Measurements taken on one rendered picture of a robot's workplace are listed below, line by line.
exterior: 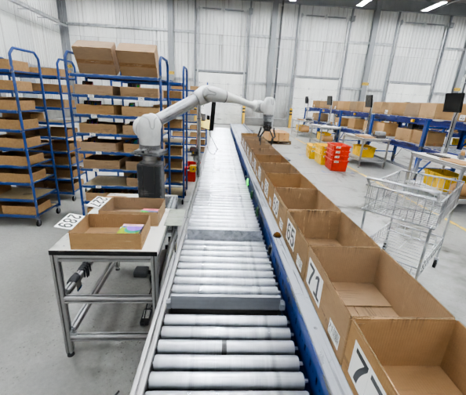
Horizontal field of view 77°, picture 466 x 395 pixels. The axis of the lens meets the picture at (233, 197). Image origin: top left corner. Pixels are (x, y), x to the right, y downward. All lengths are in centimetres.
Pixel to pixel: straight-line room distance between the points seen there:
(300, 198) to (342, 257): 79
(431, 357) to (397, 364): 10
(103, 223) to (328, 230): 137
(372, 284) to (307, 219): 45
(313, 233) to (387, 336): 79
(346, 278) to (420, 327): 41
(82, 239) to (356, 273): 137
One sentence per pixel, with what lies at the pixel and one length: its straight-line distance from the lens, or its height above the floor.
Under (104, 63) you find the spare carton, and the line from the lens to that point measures 363.
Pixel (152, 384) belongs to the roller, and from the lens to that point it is 108.
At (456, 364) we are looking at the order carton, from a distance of 107.
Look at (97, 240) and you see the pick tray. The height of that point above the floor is 81.
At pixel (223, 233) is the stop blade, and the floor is 78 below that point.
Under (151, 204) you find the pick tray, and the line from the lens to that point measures 225.
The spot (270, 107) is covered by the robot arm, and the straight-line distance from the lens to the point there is 275.
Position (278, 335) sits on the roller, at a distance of 123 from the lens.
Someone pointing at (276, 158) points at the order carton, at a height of 101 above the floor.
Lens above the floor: 157
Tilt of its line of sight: 19 degrees down
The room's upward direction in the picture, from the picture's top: 3 degrees clockwise
